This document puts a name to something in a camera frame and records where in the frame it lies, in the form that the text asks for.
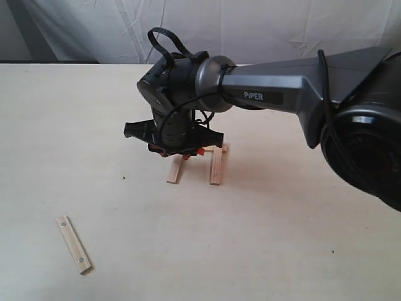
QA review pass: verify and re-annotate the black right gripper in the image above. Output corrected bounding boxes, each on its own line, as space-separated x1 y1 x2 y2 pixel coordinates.
123 51 224 160

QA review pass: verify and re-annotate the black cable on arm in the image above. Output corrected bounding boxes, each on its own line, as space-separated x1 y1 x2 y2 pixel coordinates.
147 27 220 148

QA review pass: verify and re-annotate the wooden stick with magnets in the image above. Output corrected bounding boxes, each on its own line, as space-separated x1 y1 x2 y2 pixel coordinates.
209 144 228 186

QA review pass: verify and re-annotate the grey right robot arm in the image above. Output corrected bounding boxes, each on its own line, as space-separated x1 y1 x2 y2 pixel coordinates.
123 47 400 210

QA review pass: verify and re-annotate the plain wooden stick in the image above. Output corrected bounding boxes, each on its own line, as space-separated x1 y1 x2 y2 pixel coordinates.
166 155 184 184

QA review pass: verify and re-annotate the white backdrop cloth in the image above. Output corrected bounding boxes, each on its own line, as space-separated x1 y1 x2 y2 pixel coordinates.
1 1 400 64

